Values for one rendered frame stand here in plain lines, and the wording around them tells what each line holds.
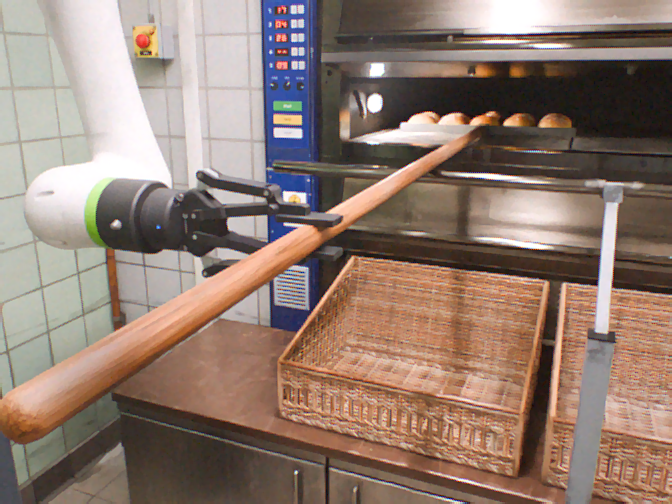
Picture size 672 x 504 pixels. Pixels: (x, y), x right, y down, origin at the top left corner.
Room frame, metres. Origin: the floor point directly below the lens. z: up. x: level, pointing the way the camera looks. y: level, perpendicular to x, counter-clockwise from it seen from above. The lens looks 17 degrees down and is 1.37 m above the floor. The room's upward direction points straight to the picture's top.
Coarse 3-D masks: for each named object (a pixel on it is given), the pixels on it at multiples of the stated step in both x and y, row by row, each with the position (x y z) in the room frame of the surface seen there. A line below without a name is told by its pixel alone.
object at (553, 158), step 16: (352, 144) 1.69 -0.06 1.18; (368, 144) 1.67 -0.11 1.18; (384, 144) 1.66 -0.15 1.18; (400, 144) 1.65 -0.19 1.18; (416, 144) 1.65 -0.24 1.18; (432, 144) 1.65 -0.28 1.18; (416, 160) 1.62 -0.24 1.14; (448, 160) 1.59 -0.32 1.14; (464, 160) 1.57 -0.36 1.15; (480, 160) 1.55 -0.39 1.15; (496, 160) 1.54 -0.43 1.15; (512, 160) 1.52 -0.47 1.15; (528, 160) 1.51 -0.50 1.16; (544, 160) 1.49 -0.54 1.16; (560, 160) 1.48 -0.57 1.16; (576, 160) 1.46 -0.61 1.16; (592, 160) 1.45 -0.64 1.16; (608, 160) 1.44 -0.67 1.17; (624, 160) 1.42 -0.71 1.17; (640, 160) 1.41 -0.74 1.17; (656, 160) 1.40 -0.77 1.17
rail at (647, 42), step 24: (336, 48) 1.56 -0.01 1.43; (360, 48) 1.53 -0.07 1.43; (384, 48) 1.51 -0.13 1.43; (408, 48) 1.49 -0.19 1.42; (432, 48) 1.46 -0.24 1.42; (456, 48) 1.44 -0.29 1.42; (480, 48) 1.42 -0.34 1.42; (504, 48) 1.40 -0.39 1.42; (528, 48) 1.38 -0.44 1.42; (552, 48) 1.36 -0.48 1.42; (576, 48) 1.34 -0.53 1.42
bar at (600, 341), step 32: (576, 192) 1.12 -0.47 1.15; (608, 192) 1.09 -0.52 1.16; (640, 192) 1.07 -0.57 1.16; (608, 224) 1.05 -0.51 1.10; (608, 256) 1.01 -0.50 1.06; (608, 288) 0.96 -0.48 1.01; (608, 320) 0.92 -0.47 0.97; (608, 352) 0.88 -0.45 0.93; (608, 384) 0.88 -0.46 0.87; (576, 448) 0.89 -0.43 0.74; (576, 480) 0.89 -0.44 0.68
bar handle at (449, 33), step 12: (336, 36) 1.60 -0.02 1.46; (348, 36) 1.59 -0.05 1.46; (360, 36) 1.58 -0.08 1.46; (372, 36) 1.57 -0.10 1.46; (384, 36) 1.56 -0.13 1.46; (396, 36) 1.55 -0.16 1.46; (408, 36) 1.53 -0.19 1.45; (420, 36) 1.52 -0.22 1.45; (432, 36) 1.51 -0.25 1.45; (444, 36) 1.50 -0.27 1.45; (456, 36) 1.49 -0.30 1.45
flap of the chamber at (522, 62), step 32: (352, 64) 1.56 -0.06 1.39; (384, 64) 1.53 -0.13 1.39; (416, 64) 1.50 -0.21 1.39; (448, 64) 1.47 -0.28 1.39; (480, 64) 1.45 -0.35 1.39; (512, 64) 1.42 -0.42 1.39; (544, 64) 1.40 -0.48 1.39; (576, 64) 1.37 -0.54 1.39; (608, 64) 1.35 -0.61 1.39; (640, 64) 1.33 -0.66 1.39
